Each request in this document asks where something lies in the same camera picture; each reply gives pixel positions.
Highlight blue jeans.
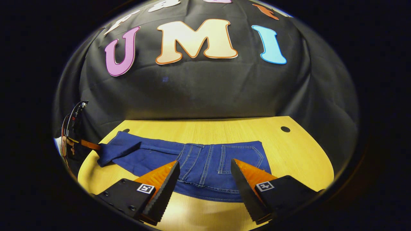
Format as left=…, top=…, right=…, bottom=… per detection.
left=97, top=131, right=273, bottom=202

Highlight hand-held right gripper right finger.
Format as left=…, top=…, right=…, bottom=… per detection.
left=231, top=158, right=325, bottom=225

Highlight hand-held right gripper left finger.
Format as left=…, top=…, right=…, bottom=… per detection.
left=91, top=160, right=181, bottom=226

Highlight black backdrop cloth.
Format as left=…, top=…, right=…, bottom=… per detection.
left=53, top=0, right=358, bottom=167

